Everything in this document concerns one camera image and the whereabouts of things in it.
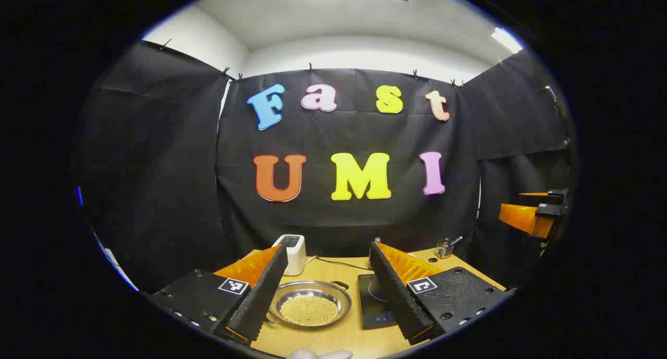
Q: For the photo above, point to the stainless steel pot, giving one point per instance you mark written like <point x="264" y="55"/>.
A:
<point x="312" y="288"/>

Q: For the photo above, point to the black backdrop cloth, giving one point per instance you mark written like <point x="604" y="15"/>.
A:
<point x="338" y="218"/>

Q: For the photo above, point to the silver utensil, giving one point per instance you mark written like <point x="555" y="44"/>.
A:
<point x="456" y="240"/>

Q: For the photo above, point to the white toaster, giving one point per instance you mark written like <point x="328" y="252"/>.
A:
<point x="295" y="255"/>

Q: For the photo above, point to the pile of yellow soybeans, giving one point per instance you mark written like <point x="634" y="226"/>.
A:
<point x="310" y="311"/>

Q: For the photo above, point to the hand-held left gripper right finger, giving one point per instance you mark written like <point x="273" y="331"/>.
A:
<point x="393" y="291"/>

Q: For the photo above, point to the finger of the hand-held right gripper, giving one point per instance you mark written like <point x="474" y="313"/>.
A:
<point x="523" y="218"/>
<point x="555" y="194"/>

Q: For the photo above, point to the black induction cooktop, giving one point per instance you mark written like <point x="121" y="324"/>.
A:
<point x="372" y="307"/>

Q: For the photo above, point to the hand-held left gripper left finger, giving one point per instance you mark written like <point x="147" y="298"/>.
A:
<point x="263" y="291"/>

